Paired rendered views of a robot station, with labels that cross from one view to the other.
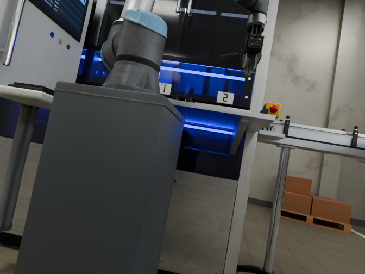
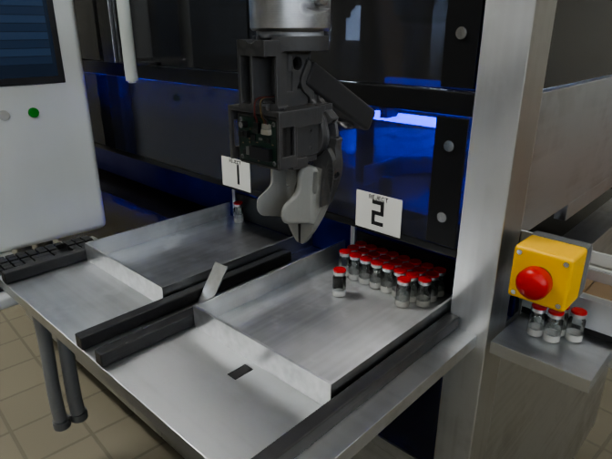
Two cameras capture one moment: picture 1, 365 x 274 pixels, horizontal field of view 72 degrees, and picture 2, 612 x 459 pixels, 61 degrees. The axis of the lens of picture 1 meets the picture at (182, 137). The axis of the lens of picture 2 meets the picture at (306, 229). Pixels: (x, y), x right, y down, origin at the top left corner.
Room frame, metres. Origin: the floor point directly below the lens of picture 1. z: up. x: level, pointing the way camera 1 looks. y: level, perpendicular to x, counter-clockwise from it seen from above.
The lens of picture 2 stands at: (0.63, -0.55, 1.29)
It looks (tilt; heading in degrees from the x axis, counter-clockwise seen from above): 21 degrees down; 36
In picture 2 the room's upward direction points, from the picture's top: straight up
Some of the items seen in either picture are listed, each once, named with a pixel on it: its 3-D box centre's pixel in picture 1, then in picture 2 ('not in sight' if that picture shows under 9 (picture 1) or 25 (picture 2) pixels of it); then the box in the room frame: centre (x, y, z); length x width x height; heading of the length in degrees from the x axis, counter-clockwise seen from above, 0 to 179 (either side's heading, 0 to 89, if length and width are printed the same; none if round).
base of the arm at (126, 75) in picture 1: (134, 82); not in sight; (0.64, 0.15, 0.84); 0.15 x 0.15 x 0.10
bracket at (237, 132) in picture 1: (237, 139); not in sight; (1.13, -0.25, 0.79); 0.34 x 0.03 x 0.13; 173
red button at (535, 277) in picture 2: (273, 109); (535, 281); (1.26, -0.43, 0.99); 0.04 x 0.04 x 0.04; 83
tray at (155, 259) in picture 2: not in sight; (202, 244); (1.26, 0.16, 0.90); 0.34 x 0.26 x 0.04; 173
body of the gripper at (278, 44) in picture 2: (253, 39); (285, 102); (1.04, -0.23, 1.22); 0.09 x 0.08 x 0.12; 173
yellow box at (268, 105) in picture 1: (271, 110); (548, 270); (1.31, -0.44, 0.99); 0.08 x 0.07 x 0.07; 173
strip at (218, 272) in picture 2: not in sight; (186, 296); (1.09, 0.01, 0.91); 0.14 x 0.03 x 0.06; 174
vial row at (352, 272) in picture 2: not in sight; (382, 276); (1.33, -0.19, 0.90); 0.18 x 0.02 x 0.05; 83
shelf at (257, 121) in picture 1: (186, 114); (231, 299); (1.17, 0.00, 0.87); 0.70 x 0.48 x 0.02; 83
